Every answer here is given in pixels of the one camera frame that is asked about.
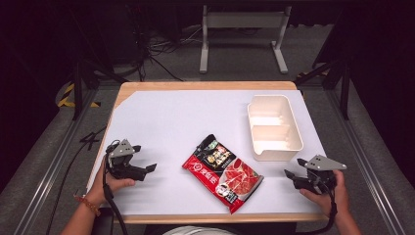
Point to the aluminium floor rail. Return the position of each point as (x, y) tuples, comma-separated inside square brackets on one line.
[(49, 169), (362, 156)]

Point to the yellow and black hazard tape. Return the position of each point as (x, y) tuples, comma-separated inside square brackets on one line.
[(65, 96)]

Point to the white table mat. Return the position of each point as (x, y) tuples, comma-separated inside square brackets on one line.
[(169, 124)]

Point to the person's light clothing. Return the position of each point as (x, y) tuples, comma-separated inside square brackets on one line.
[(195, 231)]

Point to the person's left hand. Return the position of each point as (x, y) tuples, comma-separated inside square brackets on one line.
[(104, 187)]

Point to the black metal stand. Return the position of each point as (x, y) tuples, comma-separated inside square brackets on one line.
[(77, 88), (344, 88)]

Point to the white plastic bin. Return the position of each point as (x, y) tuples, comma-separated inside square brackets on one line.
[(274, 130)]

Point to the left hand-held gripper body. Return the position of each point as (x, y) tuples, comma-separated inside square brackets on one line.
[(121, 150)]

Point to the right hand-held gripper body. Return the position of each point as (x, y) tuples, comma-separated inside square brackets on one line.
[(323, 163)]

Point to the person's right hand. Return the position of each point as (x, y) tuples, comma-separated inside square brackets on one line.
[(339, 199)]

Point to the red and black food packet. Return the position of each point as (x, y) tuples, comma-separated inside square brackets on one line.
[(225, 173)]

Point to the white metal stand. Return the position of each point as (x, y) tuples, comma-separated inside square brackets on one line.
[(244, 20)]

